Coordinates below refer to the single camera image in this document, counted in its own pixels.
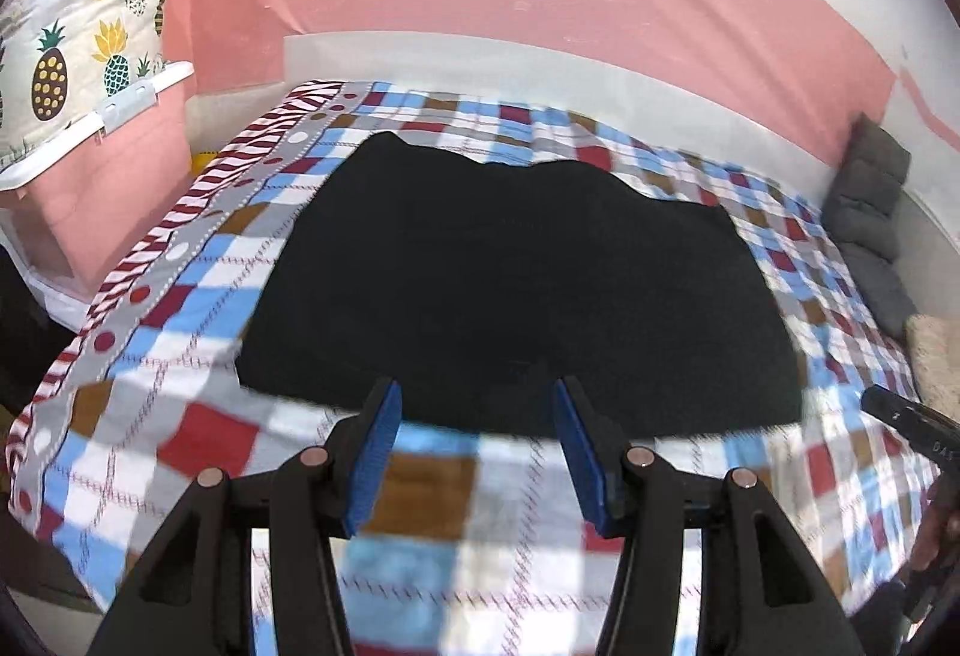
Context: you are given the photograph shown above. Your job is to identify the black large garment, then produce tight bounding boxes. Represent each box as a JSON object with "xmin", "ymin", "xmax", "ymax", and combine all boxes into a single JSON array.
[{"xmin": 236, "ymin": 133, "xmax": 802, "ymax": 438}]

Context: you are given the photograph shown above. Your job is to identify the person's right hand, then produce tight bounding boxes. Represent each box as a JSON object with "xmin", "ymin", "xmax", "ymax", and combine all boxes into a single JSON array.
[{"xmin": 908, "ymin": 474, "xmax": 960, "ymax": 571}]

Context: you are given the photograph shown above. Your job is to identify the beige knitted blanket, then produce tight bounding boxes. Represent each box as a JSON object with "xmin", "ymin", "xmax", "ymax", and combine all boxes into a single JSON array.
[{"xmin": 907, "ymin": 315, "xmax": 960, "ymax": 422}]

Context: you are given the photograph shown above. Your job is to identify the dark grey quilted pillow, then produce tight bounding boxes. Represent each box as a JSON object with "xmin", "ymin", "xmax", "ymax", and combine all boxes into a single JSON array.
[{"xmin": 820, "ymin": 113, "xmax": 916, "ymax": 342}]

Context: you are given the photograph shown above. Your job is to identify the plaid checkered bed sheet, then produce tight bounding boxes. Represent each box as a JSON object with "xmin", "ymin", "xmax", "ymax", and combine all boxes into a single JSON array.
[{"xmin": 5, "ymin": 79, "xmax": 944, "ymax": 656}]

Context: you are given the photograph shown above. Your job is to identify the pineapple print storage box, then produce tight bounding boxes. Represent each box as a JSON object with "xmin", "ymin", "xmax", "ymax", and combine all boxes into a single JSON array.
[{"xmin": 2, "ymin": 0, "xmax": 194, "ymax": 190}]

